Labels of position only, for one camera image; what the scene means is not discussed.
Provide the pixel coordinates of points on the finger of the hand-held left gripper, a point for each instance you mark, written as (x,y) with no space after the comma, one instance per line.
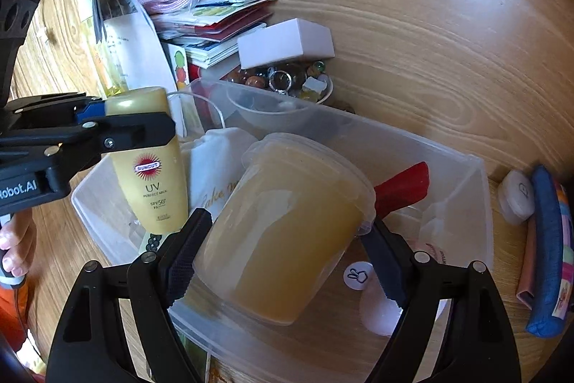
(89,111)
(134,131)

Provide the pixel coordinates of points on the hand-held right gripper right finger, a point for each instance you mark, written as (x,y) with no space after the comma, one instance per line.
(385,271)

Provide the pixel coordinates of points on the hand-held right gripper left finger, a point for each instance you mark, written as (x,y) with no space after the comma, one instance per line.
(184,266)

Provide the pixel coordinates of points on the pink round case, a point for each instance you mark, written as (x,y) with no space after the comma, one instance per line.
(381,315)

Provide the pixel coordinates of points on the yellow sunscreen tube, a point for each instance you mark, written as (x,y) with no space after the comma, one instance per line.
(152,194)

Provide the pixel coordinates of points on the cream translucent plastic cup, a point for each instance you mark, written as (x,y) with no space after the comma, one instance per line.
(278,239)

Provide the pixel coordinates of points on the clear plastic storage box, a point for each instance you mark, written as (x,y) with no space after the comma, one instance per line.
(448,194)

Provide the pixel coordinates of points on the person's left hand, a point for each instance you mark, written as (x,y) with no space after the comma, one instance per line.
(20,244)

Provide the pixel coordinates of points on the pale card black flower print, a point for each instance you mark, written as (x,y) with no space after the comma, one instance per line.
(151,241)

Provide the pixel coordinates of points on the yellow liquid bottle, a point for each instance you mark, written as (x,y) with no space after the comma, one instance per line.
(105,69)

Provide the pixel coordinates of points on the fruit sticker sheet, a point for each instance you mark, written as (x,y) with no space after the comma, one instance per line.
(180,66)

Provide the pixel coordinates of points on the white paper bag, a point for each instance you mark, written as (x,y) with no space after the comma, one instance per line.
(130,42)

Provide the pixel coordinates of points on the stack of cards and packets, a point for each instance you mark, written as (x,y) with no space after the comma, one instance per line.
(224,33)

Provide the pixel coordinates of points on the white ceramic bowl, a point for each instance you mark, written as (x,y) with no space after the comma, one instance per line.
(269,114)

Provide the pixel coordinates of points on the orange clothing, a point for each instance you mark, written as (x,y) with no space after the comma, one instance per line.
(13,320)

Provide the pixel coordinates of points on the pink notebook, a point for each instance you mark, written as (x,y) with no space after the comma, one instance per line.
(527,271)

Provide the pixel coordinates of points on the white round small case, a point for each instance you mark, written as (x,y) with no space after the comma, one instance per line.
(515,197)

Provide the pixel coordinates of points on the blue pencil case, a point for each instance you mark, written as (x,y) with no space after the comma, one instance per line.
(545,253)

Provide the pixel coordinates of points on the pale pink cardboard box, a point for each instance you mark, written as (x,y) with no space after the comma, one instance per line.
(287,42)

